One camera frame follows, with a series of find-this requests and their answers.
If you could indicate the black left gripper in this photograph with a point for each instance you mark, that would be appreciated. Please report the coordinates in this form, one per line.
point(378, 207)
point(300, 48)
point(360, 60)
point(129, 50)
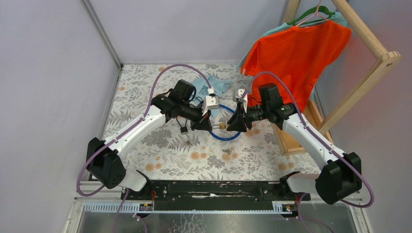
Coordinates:
point(204, 124)

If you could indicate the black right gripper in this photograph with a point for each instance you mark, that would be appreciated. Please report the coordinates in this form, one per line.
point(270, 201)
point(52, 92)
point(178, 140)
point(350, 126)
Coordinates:
point(237, 121)

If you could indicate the brass padlock with key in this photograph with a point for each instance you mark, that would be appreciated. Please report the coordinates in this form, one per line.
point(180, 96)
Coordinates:
point(220, 126)

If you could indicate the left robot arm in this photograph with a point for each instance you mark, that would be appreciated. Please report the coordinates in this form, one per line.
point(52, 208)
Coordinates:
point(104, 157)

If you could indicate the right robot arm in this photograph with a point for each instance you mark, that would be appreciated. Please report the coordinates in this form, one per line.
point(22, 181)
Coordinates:
point(339, 171)

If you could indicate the orange t-shirt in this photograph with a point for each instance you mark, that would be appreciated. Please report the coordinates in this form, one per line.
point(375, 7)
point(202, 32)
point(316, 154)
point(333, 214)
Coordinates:
point(294, 59)

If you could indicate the wooden clothes rack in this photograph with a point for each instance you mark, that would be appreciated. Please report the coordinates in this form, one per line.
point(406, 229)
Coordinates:
point(385, 61)

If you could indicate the pink clothes hanger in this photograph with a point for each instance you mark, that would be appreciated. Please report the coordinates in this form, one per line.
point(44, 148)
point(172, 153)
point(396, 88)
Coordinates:
point(317, 16)

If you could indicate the green clothes hanger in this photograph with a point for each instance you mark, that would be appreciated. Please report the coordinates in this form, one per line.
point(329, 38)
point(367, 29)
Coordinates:
point(310, 12)

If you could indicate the teal t-shirt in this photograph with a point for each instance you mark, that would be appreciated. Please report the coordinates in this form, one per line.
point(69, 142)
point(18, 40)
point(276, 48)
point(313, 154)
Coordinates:
point(337, 17)

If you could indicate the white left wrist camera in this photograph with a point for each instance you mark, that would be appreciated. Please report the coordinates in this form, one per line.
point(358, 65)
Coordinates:
point(210, 101)

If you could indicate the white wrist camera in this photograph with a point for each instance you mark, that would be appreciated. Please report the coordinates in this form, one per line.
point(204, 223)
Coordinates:
point(240, 96)
point(210, 101)

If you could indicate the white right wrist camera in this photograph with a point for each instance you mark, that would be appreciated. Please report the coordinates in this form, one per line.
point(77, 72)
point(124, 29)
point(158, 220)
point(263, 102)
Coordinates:
point(240, 96)

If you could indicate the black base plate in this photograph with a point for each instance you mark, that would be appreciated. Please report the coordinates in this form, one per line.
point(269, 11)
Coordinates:
point(194, 191)

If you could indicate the aluminium slotted rail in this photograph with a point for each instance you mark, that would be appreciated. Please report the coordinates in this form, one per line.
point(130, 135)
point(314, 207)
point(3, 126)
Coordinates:
point(210, 207)

